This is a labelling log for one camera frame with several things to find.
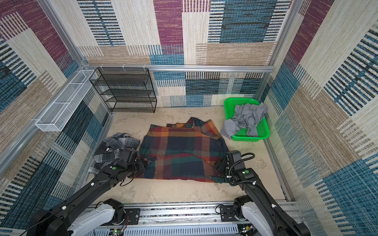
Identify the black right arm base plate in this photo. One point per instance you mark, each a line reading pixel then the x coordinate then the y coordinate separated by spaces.
pixel 228 214

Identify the aluminium mounting rail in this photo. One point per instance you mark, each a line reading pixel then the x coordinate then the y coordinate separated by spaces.
pixel 162 219

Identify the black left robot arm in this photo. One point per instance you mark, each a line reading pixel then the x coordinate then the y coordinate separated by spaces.
pixel 57 220

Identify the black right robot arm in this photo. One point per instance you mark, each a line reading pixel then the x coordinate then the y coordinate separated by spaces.
pixel 257 206

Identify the grey plaid long sleeve shirt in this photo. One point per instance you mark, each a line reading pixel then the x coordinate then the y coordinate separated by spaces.
pixel 110 148

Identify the white wire mesh tray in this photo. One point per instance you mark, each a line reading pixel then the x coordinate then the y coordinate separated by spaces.
pixel 55 118

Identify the green plastic basket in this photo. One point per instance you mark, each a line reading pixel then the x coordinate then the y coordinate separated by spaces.
pixel 261 132

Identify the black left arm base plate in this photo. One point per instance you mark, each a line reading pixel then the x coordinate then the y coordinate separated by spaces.
pixel 130 216

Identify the black wire mesh shelf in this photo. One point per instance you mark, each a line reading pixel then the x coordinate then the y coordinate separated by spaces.
pixel 125 89

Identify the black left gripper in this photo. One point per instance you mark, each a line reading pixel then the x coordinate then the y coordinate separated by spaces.
pixel 142 164

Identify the multicolour plaid long sleeve shirt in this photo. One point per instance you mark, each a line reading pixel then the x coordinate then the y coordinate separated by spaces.
pixel 183 151

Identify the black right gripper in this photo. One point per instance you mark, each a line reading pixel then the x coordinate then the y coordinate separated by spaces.
pixel 220 164

